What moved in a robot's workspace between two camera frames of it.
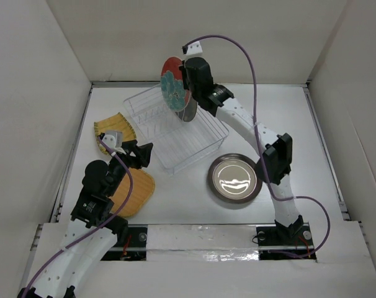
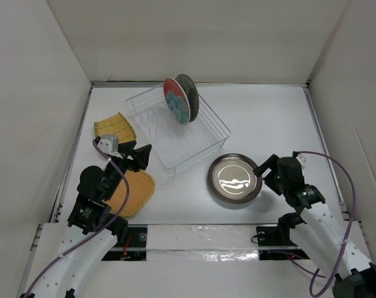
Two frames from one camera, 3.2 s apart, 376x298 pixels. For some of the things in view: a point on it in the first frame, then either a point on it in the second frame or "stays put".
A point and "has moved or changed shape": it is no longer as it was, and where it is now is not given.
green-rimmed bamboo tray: [116, 122] stays put
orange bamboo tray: [143, 190] stays put
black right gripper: [184, 72] -> [270, 162]
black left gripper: [141, 153] stays put
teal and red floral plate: [173, 93] has moved or changed shape
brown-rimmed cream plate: [235, 178] stays put
